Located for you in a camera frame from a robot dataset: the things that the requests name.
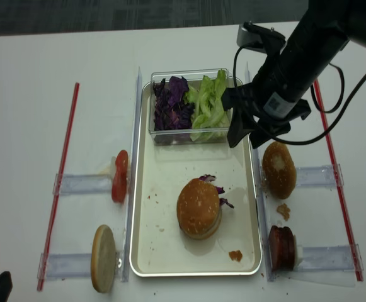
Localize upper left clear slider rail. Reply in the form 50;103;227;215
53;174;113;196

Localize sesame top bun front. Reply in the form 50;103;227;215
176;178;222;234

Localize red strip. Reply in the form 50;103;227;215
313;80;364;282
37;82;80;292

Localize white pusher block at patties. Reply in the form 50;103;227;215
293;235;303;271

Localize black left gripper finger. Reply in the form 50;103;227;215
0;271;13;302

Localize purple cabbage leaf on burger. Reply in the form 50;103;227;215
198;174;235;210

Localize clear slider rail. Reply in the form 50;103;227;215
295;164;344;188
297;245;355;272
37;250;123;281
53;174;113;196

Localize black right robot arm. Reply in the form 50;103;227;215
222;1;366;148

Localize lower left clear slider rail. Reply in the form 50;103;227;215
37;250;123;281

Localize tomato slices upright stack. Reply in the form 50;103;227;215
112;150;129;203

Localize pale bun half upright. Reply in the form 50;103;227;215
91;225;117;293

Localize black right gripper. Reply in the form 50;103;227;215
222;52;312;148

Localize green lettuce leaves in box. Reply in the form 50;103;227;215
183;69;230;143

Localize right red strip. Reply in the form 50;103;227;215
313;80;364;282

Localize purple cabbage leaves in box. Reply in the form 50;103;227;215
152;76;195;145

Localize sesame bun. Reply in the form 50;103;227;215
262;142;297;199
176;178;222;234

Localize black camera cable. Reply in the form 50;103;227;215
232;43;366;146

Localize clear plastic salad box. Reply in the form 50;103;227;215
148;69;231;145

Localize brown meat patties stack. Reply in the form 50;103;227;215
268;225;295;271

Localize right long clear rail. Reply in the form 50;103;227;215
244;59;280;282

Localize brown crumb on table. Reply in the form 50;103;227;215
277;203;290;221

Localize sesame top bun rear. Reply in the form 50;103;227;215
262;142;297;199

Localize left red strip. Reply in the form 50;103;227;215
37;82;80;292

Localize upper right clear slider rail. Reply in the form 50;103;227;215
295;164;344;188

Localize orange crumb on tray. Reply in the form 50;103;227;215
229;250;243;262

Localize lower right clear slider rail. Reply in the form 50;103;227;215
297;245;355;272

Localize metal baking tray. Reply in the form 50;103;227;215
129;84;262;277

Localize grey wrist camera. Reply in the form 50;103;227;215
236;22;286;55

